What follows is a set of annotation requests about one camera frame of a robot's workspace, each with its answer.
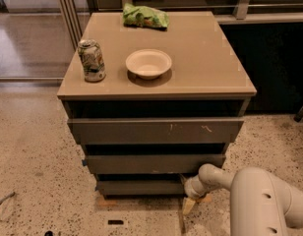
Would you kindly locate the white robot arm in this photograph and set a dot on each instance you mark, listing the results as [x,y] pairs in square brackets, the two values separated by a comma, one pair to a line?
[261,204]

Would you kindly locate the grey top drawer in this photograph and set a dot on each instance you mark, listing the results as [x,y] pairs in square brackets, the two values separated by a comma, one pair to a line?
[140,131]

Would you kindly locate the green white soda can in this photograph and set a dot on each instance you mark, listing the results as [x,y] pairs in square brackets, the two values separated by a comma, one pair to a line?
[91,58]

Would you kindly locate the grey drawer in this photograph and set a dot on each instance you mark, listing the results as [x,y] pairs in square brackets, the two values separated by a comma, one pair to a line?
[137,187]
[151,163]
[140,131]

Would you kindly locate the grey middle drawer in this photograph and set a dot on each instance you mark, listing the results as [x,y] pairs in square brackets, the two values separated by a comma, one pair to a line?
[151,163]

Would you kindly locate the grey drawer cabinet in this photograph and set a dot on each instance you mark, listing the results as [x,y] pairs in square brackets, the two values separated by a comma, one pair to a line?
[206,79]

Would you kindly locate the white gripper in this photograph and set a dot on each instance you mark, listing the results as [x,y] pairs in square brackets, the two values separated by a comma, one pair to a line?
[192,187]

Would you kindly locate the green chip bag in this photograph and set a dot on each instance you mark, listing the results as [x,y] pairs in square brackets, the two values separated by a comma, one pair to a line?
[144,17]

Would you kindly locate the white paper bowl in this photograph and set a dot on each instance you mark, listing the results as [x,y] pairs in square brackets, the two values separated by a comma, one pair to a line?
[148,64]

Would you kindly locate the grey bottom drawer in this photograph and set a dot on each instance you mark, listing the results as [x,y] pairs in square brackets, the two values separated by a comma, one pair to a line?
[137,187]

